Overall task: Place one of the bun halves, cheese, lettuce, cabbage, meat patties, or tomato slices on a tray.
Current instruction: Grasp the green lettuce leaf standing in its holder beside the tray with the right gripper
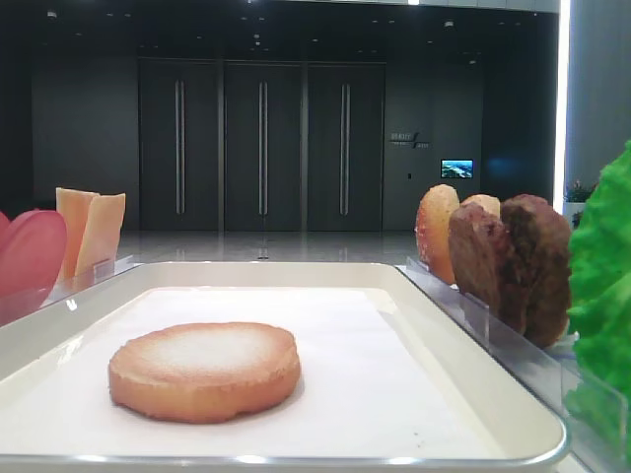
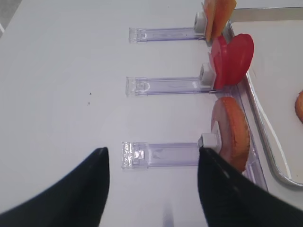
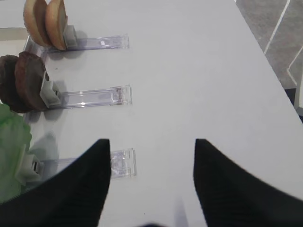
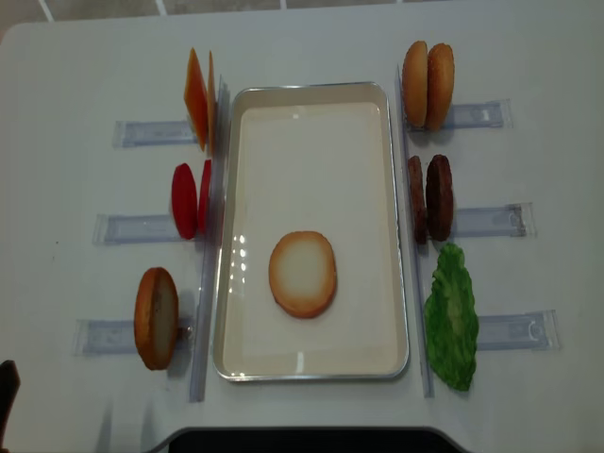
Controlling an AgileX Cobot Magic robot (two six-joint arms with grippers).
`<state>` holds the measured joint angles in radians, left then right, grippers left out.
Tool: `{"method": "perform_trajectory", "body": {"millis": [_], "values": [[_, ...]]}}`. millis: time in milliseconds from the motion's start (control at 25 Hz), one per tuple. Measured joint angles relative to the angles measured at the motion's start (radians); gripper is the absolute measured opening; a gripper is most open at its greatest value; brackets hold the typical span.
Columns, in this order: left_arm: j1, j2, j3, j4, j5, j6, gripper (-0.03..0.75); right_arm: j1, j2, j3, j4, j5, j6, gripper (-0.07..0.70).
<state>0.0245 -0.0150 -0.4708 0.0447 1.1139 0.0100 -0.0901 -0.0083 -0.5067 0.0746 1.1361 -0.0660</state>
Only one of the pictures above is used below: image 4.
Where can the green lettuce leaf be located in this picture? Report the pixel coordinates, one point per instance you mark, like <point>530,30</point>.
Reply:
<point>451,321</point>

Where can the right red tomato slice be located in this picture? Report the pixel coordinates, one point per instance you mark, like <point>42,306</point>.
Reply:
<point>204,198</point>

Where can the red tomato slice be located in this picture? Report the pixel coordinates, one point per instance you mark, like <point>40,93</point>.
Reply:
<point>204,198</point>
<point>184,201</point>

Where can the left brown meat patty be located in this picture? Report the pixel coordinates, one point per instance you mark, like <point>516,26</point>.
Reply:
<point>418,204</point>

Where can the brown meat patty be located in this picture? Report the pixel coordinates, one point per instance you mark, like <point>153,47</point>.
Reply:
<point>439,198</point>
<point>418,204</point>

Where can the left red tomato slice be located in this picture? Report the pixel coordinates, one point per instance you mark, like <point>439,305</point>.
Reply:
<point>184,201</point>

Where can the right brown meat patty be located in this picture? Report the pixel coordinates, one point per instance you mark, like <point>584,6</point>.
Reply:
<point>439,198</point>

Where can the left orange cheese slice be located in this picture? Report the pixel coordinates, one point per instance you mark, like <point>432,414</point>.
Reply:
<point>196,101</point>

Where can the clear holder tomato row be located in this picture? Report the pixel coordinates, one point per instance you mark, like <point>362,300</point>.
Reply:
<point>130,229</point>

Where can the clear holder cheese row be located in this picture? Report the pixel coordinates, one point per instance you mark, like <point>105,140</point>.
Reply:
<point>137,134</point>

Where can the clear holder lettuce row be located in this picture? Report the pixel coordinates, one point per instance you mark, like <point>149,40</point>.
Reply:
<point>527,331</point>

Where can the round bun slice on tray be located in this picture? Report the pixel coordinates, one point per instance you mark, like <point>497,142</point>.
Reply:
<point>302,274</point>

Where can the white rectangular metal tray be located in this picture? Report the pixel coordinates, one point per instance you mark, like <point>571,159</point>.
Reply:
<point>313,158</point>

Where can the standing bun slice left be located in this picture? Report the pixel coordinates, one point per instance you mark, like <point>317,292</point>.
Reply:
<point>156,318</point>

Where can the left top bun half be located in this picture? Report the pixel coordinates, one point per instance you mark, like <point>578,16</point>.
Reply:
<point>415,83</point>

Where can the bun half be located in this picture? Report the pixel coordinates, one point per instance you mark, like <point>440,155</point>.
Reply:
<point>415,83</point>
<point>441,77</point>

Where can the right top bun half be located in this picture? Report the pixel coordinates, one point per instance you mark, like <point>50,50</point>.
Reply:
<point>441,77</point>

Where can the black base bottom edge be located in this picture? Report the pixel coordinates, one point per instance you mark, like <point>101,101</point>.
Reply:
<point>312,440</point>

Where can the clear holder patty row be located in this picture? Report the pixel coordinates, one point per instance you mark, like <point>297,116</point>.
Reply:
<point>512,220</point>

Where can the clear holder bun row right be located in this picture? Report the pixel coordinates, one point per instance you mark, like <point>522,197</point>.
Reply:
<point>495,114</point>

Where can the clear holder bun row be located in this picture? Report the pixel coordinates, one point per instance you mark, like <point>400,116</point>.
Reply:
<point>102,337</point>
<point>495,114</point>

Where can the clear holder bun row left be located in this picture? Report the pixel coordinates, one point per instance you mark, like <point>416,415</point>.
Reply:
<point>102,337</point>

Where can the brown object at left edge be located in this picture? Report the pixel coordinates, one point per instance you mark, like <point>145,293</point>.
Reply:
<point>10,383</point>

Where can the clear right long rail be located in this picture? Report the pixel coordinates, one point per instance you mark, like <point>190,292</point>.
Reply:
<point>416,277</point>

